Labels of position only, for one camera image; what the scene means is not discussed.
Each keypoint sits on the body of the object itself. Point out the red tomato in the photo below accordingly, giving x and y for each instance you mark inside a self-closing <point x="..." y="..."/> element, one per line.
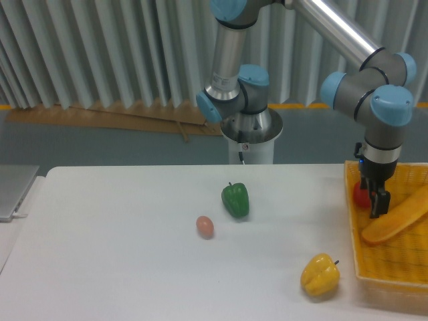
<point x="360" y="198"/>

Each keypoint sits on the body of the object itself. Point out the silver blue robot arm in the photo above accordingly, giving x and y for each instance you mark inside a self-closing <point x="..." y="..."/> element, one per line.
<point x="376" y="97"/>

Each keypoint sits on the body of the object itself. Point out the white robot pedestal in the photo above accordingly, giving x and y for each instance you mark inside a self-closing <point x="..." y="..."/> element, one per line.
<point x="250" y="150"/>

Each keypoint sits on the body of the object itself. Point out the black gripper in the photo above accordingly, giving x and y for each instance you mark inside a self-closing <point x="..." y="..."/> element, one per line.
<point x="378" y="174"/>

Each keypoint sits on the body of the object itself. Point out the brown cardboard sheet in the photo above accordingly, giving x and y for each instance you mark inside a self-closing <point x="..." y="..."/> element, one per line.
<point x="184" y="119"/>

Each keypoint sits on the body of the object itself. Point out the brown egg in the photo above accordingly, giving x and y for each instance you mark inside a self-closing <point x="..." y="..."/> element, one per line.
<point x="205" y="227"/>

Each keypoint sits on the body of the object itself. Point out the green bell pepper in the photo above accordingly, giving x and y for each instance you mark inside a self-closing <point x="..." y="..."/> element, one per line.
<point x="235" y="199"/>

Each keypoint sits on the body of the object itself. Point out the orange bread loaf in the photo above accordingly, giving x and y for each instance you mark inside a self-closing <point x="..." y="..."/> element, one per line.
<point x="397" y="219"/>

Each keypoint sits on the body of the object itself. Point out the yellow woven basket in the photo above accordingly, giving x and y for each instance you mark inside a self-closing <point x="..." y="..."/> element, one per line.
<point x="399" y="263"/>

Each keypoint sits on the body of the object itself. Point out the yellow bell pepper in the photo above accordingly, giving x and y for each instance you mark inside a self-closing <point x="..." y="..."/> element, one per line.
<point x="320" y="275"/>

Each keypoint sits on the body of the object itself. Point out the silver laptop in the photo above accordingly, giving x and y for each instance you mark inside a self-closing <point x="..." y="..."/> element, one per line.
<point x="16" y="181"/>

